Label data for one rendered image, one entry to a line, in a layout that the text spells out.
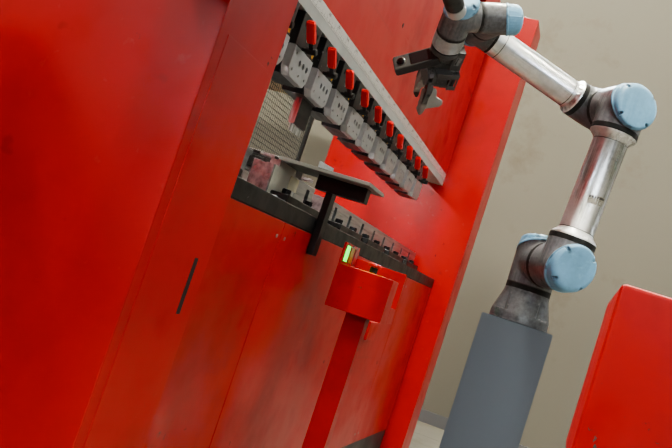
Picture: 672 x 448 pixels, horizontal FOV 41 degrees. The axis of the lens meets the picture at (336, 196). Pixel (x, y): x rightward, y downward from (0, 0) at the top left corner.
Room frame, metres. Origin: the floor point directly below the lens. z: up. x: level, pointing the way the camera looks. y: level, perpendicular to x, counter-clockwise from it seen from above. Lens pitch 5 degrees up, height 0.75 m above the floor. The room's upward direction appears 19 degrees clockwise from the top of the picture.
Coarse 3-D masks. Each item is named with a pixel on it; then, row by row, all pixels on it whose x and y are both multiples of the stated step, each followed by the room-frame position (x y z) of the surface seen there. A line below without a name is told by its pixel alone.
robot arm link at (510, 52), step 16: (480, 48) 2.21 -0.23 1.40; (496, 48) 2.19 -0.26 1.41; (512, 48) 2.19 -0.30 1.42; (528, 48) 2.21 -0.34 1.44; (512, 64) 2.21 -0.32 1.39; (528, 64) 2.21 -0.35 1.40; (544, 64) 2.21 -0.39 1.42; (528, 80) 2.24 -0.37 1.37; (544, 80) 2.22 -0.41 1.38; (560, 80) 2.22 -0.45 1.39; (560, 96) 2.24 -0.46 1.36; (576, 96) 2.23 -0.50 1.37; (576, 112) 2.25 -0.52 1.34
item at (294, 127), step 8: (296, 96) 2.42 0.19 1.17; (296, 104) 2.42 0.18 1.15; (304, 104) 2.45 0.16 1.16; (296, 112) 2.42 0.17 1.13; (304, 112) 2.47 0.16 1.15; (288, 120) 2.42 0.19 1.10; (296, 120) 2.43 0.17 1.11; (304, 120) 2.49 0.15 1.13; (288, 128) 2.42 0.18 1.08; (296, 128) 2.47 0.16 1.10; (304, 128) 2.51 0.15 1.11
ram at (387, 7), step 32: (352, 0) 2.45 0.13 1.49; (384, 0) 2.72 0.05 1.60; (416, 0) 3.04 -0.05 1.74; (352, 32) 2.54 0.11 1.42; (384, 32) 2.82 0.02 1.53; (416, 32) 3.17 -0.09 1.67; (352, 64) 2.62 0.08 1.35; (384, 64) 2.93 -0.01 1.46; (480, 64) 4.48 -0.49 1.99; (448, 96) 4.00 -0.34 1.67; (416, 128) 3.62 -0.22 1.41; (448, 128) 4.22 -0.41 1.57; (448, 160) 4.46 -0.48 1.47
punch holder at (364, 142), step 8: (376, 104) 2.98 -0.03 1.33; (368, 120) 2.95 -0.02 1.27; (368, 128) 2.97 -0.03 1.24; (360, 136) 2.94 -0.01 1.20; (368, 136) 3.00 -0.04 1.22; (344, 144) 3.03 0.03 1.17; (352, 144) 2.97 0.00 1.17; (360, 144) 2.95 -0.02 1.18; (368, 144) 3.03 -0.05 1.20; (368, 152) 3.06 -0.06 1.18
